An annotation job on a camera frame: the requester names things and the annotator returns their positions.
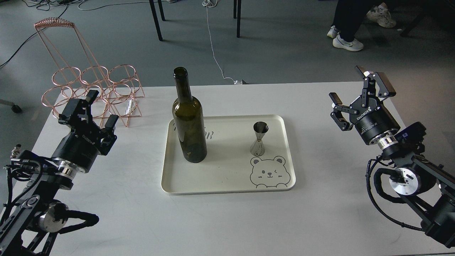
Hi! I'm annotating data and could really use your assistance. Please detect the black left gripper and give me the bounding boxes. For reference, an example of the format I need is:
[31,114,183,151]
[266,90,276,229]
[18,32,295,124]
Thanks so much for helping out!
[51,90,119,173]

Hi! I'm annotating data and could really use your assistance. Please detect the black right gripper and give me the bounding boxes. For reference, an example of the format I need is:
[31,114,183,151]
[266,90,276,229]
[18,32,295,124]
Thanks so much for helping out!
[329,65,400,145]

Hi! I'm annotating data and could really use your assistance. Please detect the dark green wine bottle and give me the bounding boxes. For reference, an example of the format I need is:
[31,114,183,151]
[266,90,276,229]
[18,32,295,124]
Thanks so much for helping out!
[172,67,207,163]

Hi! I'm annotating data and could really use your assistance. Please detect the silver metal jigger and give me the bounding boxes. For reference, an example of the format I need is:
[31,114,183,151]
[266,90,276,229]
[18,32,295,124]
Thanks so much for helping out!
[249,121,269,156]

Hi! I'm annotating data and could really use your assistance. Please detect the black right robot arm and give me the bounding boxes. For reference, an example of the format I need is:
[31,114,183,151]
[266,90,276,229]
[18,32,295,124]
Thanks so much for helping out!
[329,65,455,248]

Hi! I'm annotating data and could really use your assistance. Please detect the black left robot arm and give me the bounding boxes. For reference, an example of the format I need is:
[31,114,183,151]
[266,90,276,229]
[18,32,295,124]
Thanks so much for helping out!
[0,90,118,256]

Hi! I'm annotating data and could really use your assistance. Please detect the chair caster wheel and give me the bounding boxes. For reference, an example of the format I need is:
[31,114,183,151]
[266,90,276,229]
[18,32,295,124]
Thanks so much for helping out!
[0,99,22,113]

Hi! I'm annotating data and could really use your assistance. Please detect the black chair legs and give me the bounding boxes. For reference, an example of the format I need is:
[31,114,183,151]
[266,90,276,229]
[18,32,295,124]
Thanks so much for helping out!
[149,0,242,42]

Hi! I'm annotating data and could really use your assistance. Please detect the cream bear serving tray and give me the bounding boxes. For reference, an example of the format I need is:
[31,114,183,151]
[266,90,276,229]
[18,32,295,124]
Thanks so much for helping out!
[161,114,296,194]

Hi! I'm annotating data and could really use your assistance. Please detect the copper wire wine rack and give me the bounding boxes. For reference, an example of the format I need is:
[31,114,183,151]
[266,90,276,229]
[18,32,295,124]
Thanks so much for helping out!
[34,17,145,127]

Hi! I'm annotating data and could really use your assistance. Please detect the black cables on floor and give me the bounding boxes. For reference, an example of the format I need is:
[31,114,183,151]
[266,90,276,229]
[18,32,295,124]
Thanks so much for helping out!
[0,0,150,68]

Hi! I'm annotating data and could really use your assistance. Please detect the white cable on floor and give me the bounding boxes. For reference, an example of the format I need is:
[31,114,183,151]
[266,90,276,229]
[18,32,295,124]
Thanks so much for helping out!
[202,0,243,85]

